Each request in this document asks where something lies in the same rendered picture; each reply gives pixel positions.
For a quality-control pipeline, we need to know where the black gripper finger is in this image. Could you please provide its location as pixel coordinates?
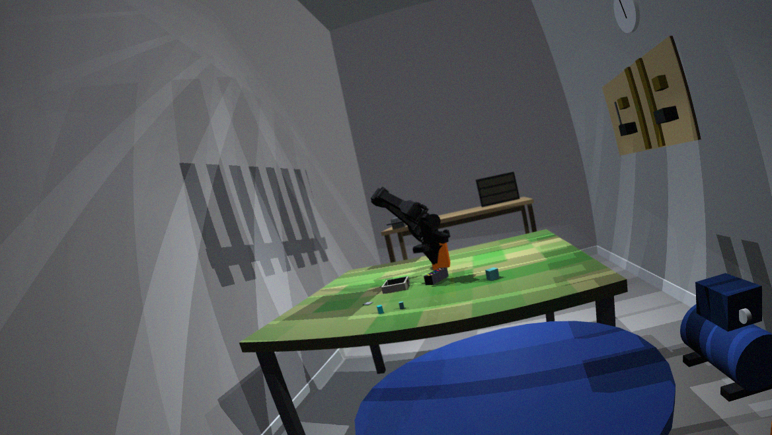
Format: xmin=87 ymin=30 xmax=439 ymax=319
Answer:
xmin=433 ymin=245 xmax=443 ymax=264
xmin=423 ymin=248 xmax=436 ymax=265

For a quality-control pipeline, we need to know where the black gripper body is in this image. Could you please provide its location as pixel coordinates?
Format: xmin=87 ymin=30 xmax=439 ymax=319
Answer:
xmin=413 ymin=229 xmax=440 ymax=254

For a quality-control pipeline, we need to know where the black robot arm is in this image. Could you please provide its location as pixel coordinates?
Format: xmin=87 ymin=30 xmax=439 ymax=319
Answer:
xmin=371 ymin=187 xmax=450 ymax=243

